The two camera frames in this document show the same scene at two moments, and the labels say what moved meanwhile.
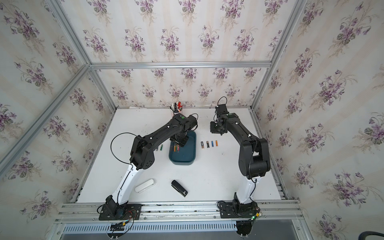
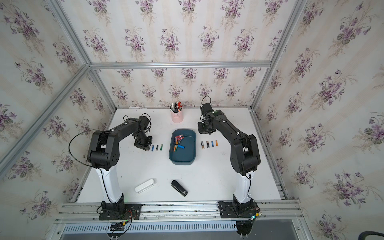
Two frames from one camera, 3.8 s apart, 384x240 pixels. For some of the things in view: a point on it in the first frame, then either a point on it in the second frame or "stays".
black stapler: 177,187 stays
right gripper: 212,129 -> 200,130
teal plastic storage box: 187,154 stays
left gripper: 182,144 -> 145,146
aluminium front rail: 179,211 stays
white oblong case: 144,186 stays
